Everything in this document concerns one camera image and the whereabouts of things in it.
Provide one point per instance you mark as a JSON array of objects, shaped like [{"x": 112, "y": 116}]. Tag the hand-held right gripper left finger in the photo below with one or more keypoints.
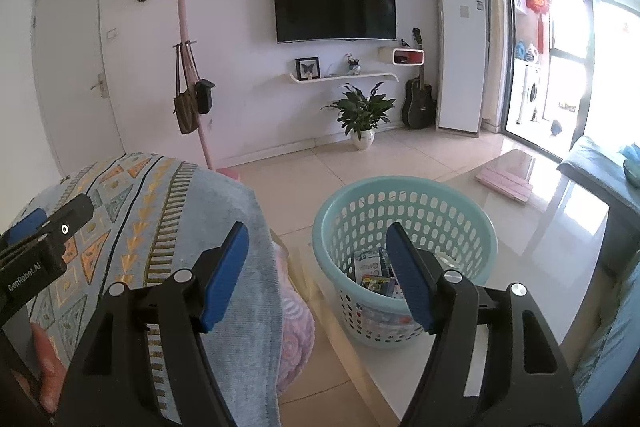
[{"x": 225, "y": 277}]

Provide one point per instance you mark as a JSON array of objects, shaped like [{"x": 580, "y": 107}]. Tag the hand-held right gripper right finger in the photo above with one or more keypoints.
[{"x": 412, "y": 282}]

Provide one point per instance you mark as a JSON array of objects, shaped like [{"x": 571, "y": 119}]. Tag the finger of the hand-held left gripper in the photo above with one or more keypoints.
[
  {"x": 25, "y": 223},
  {"x": 75, "y": 212}
]

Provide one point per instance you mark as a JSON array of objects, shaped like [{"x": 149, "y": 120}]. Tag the teal plastic basket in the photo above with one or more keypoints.
[{"x": 350, "y": 217}]

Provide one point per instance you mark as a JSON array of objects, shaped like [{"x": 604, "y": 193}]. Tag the person's left hand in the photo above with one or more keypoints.
[{"x": 50, "y": 372}]

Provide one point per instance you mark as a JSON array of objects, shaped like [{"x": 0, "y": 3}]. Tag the yellow dark packet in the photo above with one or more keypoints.
[{"x": 376, "y": 285}]

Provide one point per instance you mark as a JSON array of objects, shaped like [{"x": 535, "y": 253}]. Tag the blue white packet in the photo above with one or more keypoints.
[{"x": 370, "y": 264}]

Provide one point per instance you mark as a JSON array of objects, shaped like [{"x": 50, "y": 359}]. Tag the patterned blue blanket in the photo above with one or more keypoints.
[{"x": 150, "y": 207}]

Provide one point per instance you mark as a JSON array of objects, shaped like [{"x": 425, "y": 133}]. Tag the pink round cushion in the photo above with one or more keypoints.
[{"x": 295, "y": 332}]

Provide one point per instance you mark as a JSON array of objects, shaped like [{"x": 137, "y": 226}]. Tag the pink folded mat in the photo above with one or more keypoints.
[{"x": 505, "y": 184}]

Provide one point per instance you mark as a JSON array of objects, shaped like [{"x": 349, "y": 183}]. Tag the brown tote bag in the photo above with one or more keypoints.
[{"x": 186, "y": 112}]

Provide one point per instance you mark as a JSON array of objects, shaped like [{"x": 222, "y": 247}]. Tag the white door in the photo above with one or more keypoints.
[{"x": 70, "y": 57}]

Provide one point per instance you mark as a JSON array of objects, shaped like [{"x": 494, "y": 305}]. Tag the small black bag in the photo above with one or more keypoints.
[{"x": 204, "y": 97}]

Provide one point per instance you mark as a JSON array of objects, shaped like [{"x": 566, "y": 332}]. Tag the black acoustic guitar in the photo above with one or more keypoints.
[{"x": 419, "y": 107}]

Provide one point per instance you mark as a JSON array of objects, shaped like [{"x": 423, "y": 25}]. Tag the potted green plant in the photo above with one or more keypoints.
[{"x": 360, "y": 107}]

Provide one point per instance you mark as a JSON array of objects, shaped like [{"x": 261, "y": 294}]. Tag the pale blue fabric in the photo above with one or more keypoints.
[{"x": 610, "y": 347}]

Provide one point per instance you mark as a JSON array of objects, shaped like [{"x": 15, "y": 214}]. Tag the blue sofa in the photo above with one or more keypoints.
[{"x": 590, "y": 172}]

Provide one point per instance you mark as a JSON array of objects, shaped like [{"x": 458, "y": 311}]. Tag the pink coat rack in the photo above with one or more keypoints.
[{"x": 184, "y": 17}]

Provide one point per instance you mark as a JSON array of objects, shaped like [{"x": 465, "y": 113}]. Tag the framed butterfly picture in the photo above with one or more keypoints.
[{"x": 307, "y": 69}]

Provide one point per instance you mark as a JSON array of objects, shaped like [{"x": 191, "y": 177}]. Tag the small shelf figurine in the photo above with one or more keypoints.
[{"x": 353, "y": 66}]

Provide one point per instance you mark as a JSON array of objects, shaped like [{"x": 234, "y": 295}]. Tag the white washing machine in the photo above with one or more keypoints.
[{"x": 531, "y": 92}]

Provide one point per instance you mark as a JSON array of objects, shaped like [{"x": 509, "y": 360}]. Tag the white red cube shelf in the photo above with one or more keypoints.
[{"x": 407, "y": 57}]

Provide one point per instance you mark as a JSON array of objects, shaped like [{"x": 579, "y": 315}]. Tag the white standing air conditioner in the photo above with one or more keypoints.
[{"x": 460, "y": 57}]

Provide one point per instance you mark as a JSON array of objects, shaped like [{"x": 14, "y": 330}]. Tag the teal cushion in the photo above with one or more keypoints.
[{"x": 631, "y": 167}]

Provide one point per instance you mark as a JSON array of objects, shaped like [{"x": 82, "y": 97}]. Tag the red knot hanging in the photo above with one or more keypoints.
[{"x": 537, "y": 2}]

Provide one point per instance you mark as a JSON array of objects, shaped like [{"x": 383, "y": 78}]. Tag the glass balcony door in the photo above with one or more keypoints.
[{"x": 585, "y": 7}]

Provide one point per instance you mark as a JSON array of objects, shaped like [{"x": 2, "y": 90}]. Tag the wall light switch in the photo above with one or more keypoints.
[{"x": 113, "y": 33}]

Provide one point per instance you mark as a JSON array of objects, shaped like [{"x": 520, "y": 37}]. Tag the white curved wall shelf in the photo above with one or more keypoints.
[{"x": 345, "y": 78}]

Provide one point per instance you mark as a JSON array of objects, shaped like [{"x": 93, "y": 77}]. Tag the black wall television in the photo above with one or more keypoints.
[{"x": 335, "y": 2}]

